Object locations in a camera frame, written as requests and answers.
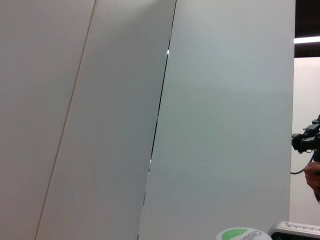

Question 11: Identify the bystander hand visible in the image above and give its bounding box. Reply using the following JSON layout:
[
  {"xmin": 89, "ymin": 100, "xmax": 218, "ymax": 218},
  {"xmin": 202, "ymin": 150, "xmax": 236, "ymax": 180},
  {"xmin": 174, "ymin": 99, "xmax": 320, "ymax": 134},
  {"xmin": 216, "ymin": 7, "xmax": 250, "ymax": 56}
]
[{"xmin": 304, "ymin": 161, "xmax": 320, "ymax": 195}]

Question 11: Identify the clear water bottle green label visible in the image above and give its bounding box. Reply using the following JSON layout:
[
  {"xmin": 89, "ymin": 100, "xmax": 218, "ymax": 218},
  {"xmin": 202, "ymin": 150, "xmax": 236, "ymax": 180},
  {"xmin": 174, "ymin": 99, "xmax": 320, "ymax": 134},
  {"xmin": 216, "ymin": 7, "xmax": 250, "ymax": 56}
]
[{"xmin": 216, "ymin": 226, "xmax": 272, "ymax": 240}]

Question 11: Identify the white ceiling light strip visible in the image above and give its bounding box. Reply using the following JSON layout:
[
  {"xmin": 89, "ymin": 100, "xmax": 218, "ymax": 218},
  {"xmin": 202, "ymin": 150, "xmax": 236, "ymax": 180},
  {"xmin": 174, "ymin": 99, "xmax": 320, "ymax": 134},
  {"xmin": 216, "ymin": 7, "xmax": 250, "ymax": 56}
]
[{"xmin": 294, "ymin": 36, "xmax": 320, "ymax": 44}]

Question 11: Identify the dark video camera cable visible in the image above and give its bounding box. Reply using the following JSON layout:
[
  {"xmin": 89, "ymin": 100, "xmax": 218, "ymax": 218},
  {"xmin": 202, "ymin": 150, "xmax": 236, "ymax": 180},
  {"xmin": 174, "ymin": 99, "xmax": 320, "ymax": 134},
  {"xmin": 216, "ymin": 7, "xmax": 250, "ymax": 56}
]
[{"xmin": 289, "ymin": 151, "xmax": 316, "ymax": 175}]

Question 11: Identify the black video camera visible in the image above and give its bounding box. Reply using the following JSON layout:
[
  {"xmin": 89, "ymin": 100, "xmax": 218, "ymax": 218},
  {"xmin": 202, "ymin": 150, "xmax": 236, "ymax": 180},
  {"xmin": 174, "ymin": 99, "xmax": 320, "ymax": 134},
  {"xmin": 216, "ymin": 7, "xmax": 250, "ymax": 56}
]
[{"xmin": 291, "ymin": 114, "xmax": 320, "ymax": 163}]

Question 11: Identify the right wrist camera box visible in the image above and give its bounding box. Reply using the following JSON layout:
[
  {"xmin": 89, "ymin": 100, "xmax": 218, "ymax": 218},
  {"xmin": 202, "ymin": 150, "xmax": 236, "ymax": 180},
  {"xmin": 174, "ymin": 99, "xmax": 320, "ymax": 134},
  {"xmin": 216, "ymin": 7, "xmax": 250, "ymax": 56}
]
[{"xmin": 267, "ymin": 221, "xmax": 320, "ymax": 240}]

